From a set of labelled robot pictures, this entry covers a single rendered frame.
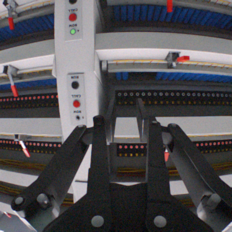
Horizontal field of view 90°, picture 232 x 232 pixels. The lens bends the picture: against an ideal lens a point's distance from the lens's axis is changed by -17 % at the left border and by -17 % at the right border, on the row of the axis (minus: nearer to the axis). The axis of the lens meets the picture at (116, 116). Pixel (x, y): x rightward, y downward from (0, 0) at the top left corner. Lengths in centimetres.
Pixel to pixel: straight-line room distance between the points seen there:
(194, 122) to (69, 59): 34
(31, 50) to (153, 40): 29
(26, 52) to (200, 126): 48
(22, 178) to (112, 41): 51
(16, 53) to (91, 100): 24
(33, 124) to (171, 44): 40
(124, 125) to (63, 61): 21
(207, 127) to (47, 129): 42
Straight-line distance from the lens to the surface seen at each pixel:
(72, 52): 34
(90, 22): 34
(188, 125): 37
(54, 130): 38
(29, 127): 43
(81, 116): 33
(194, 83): 52
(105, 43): 33
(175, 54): 35
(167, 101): 49
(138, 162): 61
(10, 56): 44
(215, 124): 41
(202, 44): 38
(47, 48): 38
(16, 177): 58
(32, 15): 52
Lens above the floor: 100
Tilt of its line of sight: 14 degrees up
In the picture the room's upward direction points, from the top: 178 degrees clockwise
